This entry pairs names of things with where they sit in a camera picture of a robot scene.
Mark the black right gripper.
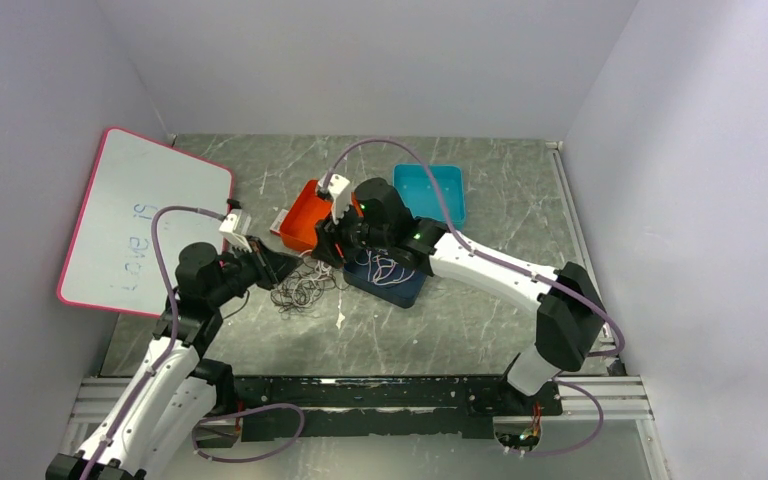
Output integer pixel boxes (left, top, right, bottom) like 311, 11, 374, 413
310, 196, 392, 269

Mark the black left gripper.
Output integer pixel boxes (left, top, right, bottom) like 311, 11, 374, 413
207, 234, 303, 307

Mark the black cable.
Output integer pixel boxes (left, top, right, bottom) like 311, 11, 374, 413
271, 271, 346, 316

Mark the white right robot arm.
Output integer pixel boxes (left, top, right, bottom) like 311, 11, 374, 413
312, 174, 605, 414

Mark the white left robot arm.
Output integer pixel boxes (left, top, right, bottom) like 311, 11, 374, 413
45, 236, 302, 479

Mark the orange plastic bin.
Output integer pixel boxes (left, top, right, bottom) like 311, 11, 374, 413
280, 179, 362, 255

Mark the red and white small box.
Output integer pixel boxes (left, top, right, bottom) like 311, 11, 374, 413
270, 209, 289, 235

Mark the dark blue plastic bin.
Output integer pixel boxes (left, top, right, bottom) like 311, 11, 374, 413
343, 251, 427, 309

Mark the teal plastic bin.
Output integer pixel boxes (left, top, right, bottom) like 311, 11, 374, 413
392, 164, 466, 230

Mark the pink-framed whiteboard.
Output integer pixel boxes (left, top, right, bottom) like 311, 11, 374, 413
57, 128, 234, 316

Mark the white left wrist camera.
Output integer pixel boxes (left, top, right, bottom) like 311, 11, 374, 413
218, 208, 251, 252

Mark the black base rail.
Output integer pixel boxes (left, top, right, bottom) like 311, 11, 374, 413
198, 374, 563, 446

